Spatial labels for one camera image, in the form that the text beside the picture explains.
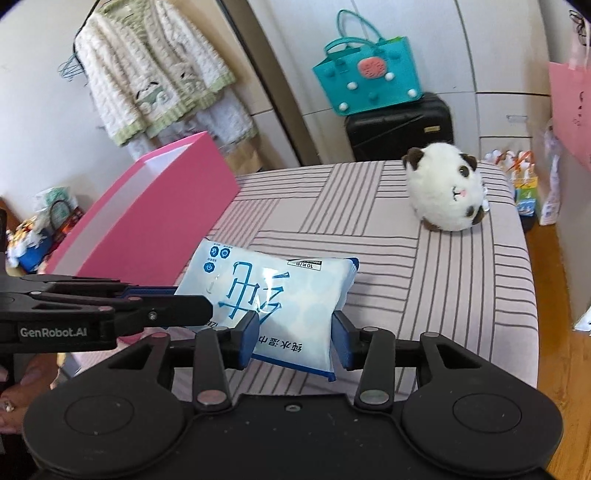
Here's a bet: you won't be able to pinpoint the blue wet wipes pack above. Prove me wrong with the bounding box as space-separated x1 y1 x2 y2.
175 239 359 381

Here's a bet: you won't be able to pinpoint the person's left hand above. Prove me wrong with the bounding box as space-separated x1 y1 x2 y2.
1 353 58 434

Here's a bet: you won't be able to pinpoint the pink storage box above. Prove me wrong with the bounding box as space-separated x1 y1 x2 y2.
45 132 239 286

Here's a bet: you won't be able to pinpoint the blue flower bouquet box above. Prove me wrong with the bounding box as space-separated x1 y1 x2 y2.
6 216 53 273

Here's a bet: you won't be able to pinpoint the round panda plush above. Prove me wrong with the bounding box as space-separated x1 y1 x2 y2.
403 143 489 232

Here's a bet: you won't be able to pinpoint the white lace garment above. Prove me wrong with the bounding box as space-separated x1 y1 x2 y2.
125 87 257 160

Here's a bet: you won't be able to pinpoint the black suitcase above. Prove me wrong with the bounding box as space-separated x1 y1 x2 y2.
345 92 455 162

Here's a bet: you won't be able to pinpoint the cream knit cardigan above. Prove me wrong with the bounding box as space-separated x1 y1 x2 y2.
75 1 235 146

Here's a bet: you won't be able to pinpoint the white plastic bag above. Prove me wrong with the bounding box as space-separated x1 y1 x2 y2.
536 120 563 226

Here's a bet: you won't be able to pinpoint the colourful gift boxes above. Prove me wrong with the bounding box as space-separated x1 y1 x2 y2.
484 150 538 217

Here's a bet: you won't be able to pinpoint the teal felt handbag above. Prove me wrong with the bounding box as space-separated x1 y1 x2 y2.
312 9 423 116

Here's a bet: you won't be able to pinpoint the pink paper bag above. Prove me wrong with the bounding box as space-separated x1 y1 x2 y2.
549 31 590 170

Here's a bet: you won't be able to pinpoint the dark wire basket bag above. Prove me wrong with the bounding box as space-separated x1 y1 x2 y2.
49 199 84 239

